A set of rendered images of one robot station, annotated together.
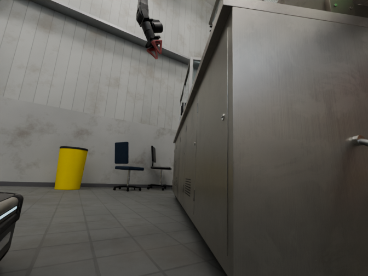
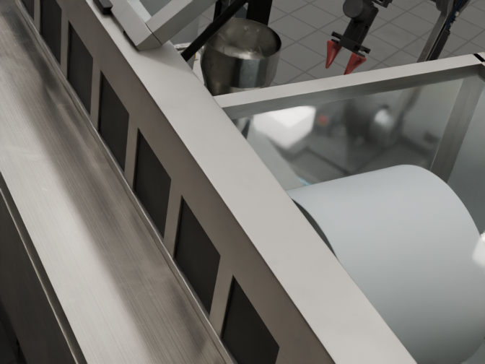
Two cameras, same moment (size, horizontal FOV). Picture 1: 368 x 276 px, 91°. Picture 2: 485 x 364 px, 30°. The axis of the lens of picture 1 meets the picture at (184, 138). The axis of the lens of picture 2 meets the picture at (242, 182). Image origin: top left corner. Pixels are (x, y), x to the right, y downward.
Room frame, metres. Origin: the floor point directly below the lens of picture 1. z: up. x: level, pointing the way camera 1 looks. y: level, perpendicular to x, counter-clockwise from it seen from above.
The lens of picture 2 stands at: (2.81, -0.99, 2.34)
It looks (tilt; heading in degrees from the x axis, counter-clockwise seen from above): 39 degrees down; 152
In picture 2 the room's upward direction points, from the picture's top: 11 degrees clockwise
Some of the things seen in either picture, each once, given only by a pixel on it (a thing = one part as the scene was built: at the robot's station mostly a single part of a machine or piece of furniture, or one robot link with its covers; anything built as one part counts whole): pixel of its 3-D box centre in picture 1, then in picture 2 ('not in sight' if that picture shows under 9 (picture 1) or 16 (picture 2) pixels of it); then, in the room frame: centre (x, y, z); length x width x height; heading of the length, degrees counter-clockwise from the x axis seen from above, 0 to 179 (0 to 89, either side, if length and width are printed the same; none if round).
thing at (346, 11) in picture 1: (340, 11); not in sight; (0.56, -0.56, 0.97); 0.10 x 0.03 x 0.11; 96
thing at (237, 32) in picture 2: not in sight; (240, 52); (1.54, -0.38, 1.50); 0.14 x 0.14 x 0.06
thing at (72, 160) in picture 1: (70, 168); not in sight; (3.42, 2.04, 0.37); 0.47 x 0.47 x 0.74
